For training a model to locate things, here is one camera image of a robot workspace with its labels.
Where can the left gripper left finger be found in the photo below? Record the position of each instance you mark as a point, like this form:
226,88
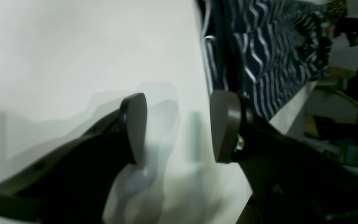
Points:
71,184

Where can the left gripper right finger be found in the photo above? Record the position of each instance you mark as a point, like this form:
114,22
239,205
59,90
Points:
291,182

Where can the navy white striped T-shirt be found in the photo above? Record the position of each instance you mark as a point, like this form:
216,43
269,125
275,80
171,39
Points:
265,50

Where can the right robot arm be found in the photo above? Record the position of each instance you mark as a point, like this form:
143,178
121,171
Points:
338,13

